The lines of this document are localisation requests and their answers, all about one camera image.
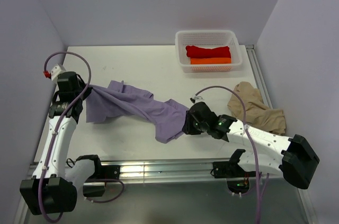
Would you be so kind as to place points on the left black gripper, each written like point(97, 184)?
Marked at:
point(87, 92)

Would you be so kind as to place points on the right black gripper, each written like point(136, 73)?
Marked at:
point(187, 127)

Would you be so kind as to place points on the lilac t shirt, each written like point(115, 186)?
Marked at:
point(120, 99)

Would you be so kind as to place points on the white plastic basket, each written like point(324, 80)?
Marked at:
point(207, 39)

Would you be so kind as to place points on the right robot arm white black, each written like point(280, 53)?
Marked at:
point(258, 152)

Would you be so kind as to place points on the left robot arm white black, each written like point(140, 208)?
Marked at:
point(53, 188)

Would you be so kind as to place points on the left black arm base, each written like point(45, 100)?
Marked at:
point(95, 185)

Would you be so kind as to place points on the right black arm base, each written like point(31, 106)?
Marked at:
point(228, 169)

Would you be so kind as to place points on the rolled orange t shirt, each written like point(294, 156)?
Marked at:
point(209, 61)

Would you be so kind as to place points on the beige t shirt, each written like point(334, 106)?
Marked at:
point(258, 114)

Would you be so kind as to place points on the rolled red t shirt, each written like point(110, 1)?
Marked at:
point(198, 52)

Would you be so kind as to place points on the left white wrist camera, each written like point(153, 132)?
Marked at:
point(56, 70)

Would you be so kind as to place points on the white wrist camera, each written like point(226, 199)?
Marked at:
point(56, 70)
point(195, 99)

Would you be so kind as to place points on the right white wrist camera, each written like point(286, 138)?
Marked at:
point(195, 99)

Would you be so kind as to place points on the aluminium frame rails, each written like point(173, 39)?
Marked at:
point(164, 170)

